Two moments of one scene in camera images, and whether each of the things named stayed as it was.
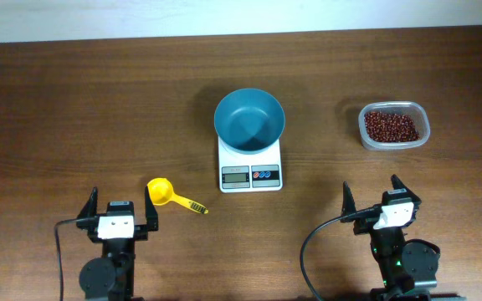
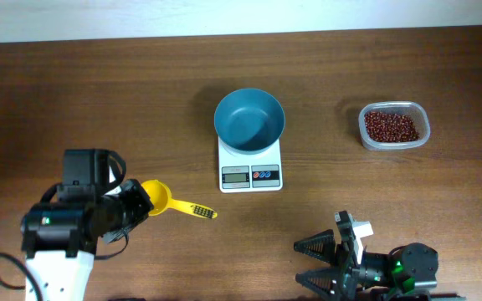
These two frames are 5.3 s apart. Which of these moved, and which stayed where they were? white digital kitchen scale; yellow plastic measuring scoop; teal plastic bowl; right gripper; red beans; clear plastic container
Moved: right gripper; yellow plastic measuring scoop
Stayed: red beans; white digital kitchen scale; clear plastic container; teal plastic bowl
